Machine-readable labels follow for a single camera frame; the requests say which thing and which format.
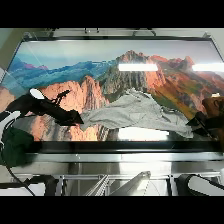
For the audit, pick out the brown garment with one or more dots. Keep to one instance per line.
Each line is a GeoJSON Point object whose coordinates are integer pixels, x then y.
{"type": "Point", "coordinates": [213, 106]}

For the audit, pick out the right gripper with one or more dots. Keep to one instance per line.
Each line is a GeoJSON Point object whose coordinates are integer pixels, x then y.
{"type": "Point", "coordinates": [200, 124]}

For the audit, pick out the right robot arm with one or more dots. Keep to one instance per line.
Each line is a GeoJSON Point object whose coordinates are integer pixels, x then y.
{"type": "Point", "coordinates": [215, 125]}

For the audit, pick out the grey T-shirt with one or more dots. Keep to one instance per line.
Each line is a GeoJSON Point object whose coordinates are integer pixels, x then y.
{"type": "Point", "coordinates": [133, 113]}

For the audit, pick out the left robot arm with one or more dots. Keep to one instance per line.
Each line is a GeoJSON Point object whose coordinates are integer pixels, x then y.
{"type": "Point", "coordinates": [23, 103]}

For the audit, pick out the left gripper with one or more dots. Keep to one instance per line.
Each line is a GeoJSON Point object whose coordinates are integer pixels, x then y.
{"type": "Point", "coordinates": [66, 116]}

